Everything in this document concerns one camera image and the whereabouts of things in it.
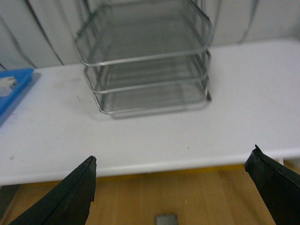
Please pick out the silver wire mesh rack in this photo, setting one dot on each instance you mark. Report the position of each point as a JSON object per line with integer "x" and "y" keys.
{"x": 146, "y": 55}

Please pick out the small grey metal plate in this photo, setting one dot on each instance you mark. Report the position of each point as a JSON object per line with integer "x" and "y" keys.
{"x": 166, "y": 219}

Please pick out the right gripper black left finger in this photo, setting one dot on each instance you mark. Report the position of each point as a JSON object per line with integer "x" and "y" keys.
{"x": 68, "y": 203}

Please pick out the white curtain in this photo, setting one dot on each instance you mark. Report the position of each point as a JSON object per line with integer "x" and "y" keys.
{"x": 39, "y": 33}

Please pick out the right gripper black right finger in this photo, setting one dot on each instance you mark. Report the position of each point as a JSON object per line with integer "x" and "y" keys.
{"x": 278, "y": 186}

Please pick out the white circuit breaker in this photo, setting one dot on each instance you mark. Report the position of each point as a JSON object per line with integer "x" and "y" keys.
{"x": 7, "y": 85}

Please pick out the blue plastic tray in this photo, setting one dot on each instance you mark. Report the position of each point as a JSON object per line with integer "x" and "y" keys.
{"x": 25, "y": 81}

